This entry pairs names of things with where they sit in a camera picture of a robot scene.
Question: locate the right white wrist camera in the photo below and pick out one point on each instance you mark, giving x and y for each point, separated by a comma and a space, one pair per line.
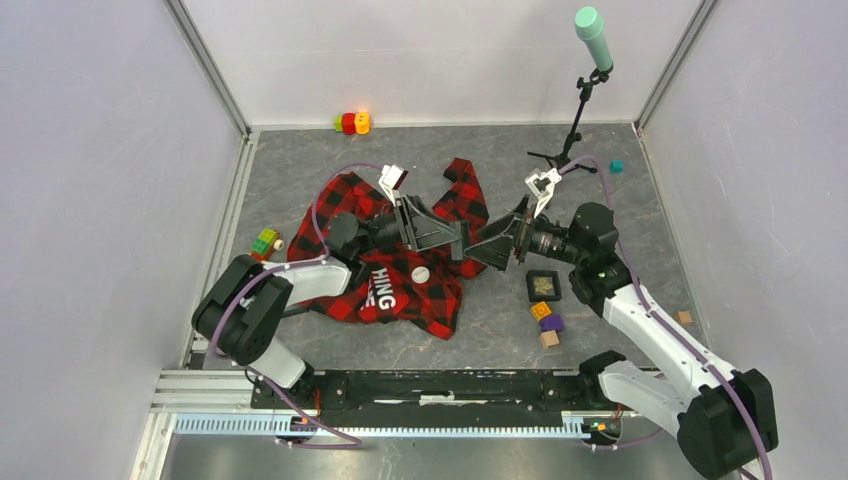
542, 185

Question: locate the black square frame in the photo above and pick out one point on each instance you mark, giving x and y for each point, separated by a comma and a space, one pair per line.
531, 274

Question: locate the small wooden cube right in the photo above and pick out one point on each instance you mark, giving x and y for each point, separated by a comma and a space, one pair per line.
684, 317

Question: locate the red cylinder block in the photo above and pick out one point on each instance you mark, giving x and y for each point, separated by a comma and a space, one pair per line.
347, 123

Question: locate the gold brooch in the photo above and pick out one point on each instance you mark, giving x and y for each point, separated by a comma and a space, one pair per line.
543, 286

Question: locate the purple toy brick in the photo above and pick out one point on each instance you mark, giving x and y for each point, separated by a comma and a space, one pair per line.
552, 322

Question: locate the round holographic badge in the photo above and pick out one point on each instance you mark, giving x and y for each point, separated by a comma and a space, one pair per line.
420, 275

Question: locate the yellow toy brick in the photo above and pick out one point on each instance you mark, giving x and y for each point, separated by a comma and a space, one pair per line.
540, 311

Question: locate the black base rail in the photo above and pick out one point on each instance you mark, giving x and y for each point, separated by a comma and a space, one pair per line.
445, 398

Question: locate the black tripod mic stand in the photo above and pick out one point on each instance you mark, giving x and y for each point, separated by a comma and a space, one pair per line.
585, 87

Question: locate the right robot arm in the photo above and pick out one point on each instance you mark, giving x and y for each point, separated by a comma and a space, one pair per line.
721, 417

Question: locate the green toy brick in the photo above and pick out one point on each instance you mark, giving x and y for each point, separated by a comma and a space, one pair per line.
266, 244

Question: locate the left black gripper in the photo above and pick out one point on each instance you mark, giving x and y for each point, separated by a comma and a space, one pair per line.
449, 233

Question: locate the mint green microphone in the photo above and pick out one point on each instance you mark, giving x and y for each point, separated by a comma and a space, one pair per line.
589, 27

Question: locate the red black plaid shirt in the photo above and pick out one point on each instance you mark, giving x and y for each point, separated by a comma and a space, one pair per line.
389, 294

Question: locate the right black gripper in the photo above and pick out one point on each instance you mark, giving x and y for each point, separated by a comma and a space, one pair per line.
496, 252

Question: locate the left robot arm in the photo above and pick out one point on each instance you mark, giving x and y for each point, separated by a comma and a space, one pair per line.
240, 314

